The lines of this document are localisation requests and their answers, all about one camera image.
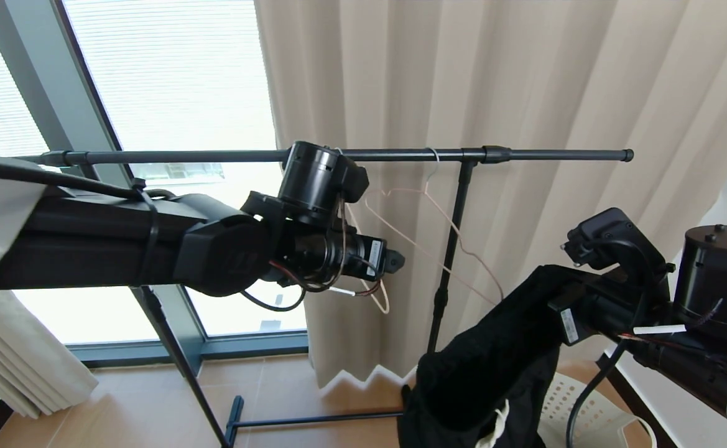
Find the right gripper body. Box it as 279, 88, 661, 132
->
549, 271, 678, 346

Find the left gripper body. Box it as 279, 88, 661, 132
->
323, 235, 391, 282

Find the pink clothes hanger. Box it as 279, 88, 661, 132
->
337, 148, 392, 315
362, 148, 506, 307

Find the black garment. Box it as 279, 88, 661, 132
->
397, 264, 588, 448

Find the white laundry basket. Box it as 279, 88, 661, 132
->
537, 372, 657, 448

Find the black clothes rack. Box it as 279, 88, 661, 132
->
18, 147, 634, 448

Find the beige curtain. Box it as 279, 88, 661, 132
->
0, 289, 100, 419
254, 0, 727, 390

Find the window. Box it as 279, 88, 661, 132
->
0, 0, 309, 368

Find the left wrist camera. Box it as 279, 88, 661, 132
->
337, 163, 370, 203

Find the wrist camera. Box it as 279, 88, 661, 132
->
337, 163, 370, 203
561, 208, 676, 293

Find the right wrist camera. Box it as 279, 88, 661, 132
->
561, 208, 676, 293

